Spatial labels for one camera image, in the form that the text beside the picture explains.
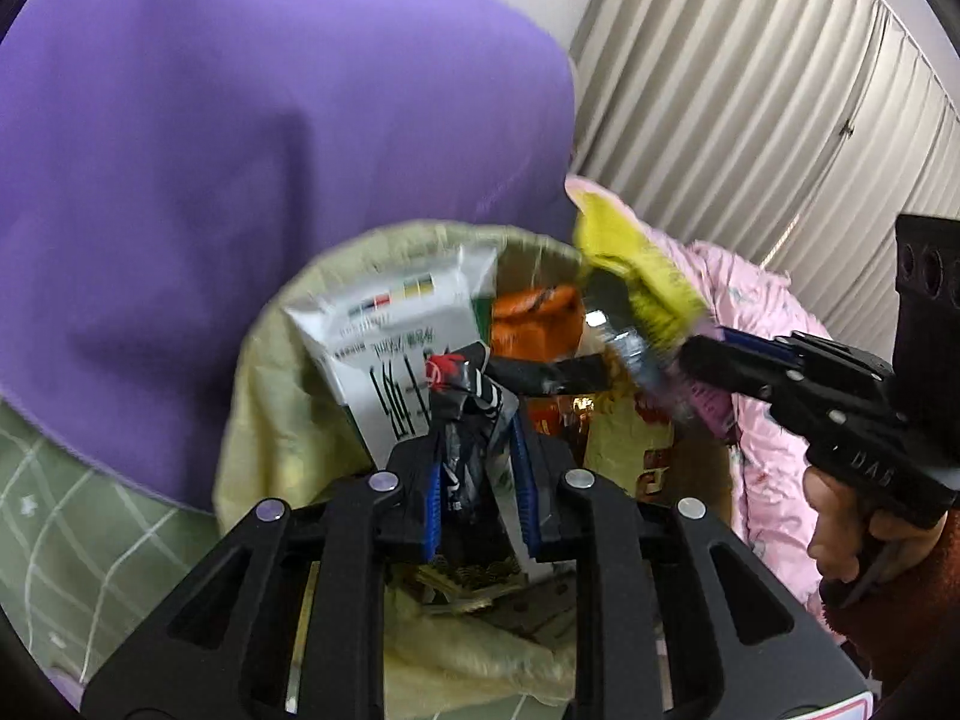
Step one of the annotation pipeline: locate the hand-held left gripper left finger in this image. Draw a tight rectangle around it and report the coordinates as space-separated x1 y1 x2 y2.
81 435 445 720

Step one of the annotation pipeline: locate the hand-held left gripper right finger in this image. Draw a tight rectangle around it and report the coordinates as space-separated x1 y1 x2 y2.
510 412 871 720

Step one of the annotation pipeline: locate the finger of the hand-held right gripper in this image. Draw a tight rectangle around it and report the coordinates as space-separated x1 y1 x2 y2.
677 334 809 400
709 325 800 362

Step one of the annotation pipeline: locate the black snack wrapper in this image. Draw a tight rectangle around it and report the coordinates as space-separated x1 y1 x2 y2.
424 341 608 518

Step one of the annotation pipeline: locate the small red gold wrapper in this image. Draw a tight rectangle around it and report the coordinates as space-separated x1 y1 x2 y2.
525 394 593 436

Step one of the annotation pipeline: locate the gold foil snack wrapper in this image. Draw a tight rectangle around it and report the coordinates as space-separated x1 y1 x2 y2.
581 382 676 500

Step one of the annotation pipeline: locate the pink and yellow wrapper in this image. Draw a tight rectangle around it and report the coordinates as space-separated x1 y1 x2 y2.
574 191 732 440

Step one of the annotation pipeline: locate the orange snack wrapper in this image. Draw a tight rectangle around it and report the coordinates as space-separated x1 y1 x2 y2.
489 285 586 361

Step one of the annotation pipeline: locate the beige cloth bag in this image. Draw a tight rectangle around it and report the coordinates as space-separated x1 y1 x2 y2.
214 219 740 710

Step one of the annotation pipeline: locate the person's right forearm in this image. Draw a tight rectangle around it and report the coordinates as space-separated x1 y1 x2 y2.
817 510 960 698

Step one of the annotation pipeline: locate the person's right hand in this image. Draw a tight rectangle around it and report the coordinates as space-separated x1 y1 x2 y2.
801 461 947 580

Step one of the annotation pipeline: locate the pink printed quilt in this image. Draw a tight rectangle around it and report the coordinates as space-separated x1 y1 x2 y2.
562 174 848 646

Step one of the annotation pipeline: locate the white milk carton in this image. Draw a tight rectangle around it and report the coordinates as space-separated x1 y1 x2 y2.
283 244 500 466

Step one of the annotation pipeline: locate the grey pleated curtain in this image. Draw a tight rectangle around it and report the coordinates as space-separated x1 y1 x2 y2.
570 0 960 361

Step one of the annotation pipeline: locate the green checked cloth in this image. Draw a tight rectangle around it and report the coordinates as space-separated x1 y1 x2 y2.
0 397 226 691

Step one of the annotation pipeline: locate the purple pillow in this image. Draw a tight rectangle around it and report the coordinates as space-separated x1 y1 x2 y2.
0 0 578 515

